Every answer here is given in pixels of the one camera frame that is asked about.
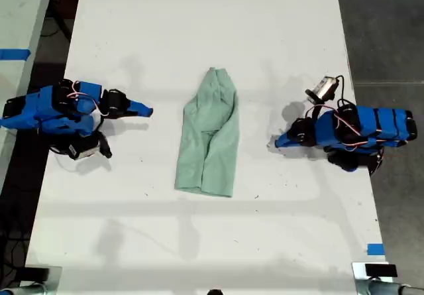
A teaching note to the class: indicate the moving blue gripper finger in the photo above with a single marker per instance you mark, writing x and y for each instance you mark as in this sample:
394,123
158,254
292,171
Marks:
287,145
140,112

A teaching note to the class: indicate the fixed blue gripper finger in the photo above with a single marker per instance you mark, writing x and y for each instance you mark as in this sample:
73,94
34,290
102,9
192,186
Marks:
285,139
140,106

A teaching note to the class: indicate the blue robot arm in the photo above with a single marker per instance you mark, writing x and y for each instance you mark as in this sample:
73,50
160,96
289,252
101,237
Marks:
374,126
49,109

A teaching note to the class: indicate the long blue tape strip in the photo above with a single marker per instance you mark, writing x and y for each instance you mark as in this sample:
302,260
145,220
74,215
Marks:
15,54

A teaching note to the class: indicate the white side table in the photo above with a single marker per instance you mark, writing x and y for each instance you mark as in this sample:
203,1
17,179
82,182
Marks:
20,26

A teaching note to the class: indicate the short blue tape strip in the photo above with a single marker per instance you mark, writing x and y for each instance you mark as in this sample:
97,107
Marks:
375,249

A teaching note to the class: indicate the metal table clamp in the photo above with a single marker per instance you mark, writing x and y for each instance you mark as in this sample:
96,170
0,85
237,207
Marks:
361,278
39,276

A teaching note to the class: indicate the small black box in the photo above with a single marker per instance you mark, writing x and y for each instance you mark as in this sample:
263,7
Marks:
381,270

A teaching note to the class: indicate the black round object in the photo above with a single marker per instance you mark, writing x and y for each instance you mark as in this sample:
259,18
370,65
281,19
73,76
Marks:
214,292

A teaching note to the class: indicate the camera black stalk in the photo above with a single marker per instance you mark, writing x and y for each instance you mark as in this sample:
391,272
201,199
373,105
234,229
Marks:
317,109
105,147

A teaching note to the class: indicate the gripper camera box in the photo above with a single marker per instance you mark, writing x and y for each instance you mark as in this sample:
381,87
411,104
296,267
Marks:
324,87
84,150

